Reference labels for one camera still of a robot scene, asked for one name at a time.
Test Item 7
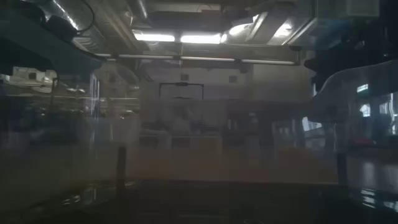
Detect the gray translucent bin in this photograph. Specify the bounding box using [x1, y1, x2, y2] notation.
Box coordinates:
[0, 60, 398, 224]

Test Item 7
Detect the silver ceiling pipe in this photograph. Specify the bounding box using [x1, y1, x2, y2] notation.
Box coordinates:
[95, 53, 296, 67]

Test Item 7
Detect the long ceiling light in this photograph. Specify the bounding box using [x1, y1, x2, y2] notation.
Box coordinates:
[180, 32, 222, 45]
[133, 32, 176, 43]

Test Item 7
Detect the silver ceiling duct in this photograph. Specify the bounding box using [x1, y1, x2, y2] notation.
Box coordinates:
[226, 11, 318, 47]

